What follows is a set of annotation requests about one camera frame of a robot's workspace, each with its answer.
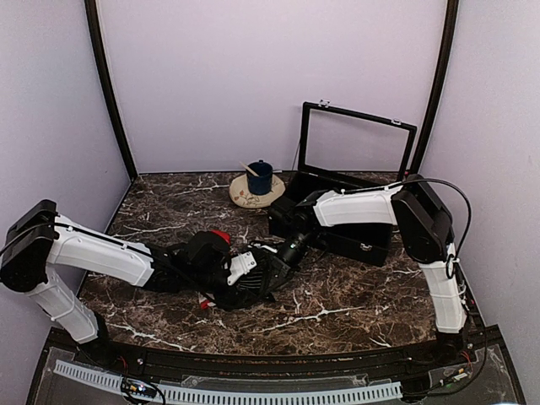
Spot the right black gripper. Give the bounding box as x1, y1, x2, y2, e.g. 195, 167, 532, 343
260, 229, 321, 294

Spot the red Santa Christmas sock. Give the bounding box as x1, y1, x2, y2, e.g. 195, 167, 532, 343
201, 230, 231, 308

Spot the black white striped sock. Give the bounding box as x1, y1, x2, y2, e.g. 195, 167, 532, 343
235, 271, 276, 303

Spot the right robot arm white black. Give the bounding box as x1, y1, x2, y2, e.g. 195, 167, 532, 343
228, 175, 467, 366

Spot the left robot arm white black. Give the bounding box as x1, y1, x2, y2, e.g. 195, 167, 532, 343
1, 200, 245, 368

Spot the cream floral plate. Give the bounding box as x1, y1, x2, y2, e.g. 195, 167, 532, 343
229, 173, 286, 209

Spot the blue ceramic cup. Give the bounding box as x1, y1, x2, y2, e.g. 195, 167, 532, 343
246, 159, 273, 196

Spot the wooden stick in cup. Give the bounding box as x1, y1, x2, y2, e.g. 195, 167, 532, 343
239, 161, 259, 177

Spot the black compartment box glass lid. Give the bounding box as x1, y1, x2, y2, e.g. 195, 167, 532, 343
268, 101, 417, 267

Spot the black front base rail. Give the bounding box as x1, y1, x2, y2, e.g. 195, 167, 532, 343
78, 326, 504, 391

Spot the white slotted cable duct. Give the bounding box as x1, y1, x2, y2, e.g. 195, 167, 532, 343
53, 360, 403, 404

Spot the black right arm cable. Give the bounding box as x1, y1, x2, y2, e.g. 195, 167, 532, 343
404, 177, 473, 279

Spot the left black frame post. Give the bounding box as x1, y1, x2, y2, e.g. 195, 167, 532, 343
84, 0, 138, 182

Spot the black frame post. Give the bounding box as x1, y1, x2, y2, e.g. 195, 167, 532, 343
410, 0, 460, 173
84, 0, 138, 182

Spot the right black frame post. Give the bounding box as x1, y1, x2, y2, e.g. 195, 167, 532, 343
410, 0, 460, 173

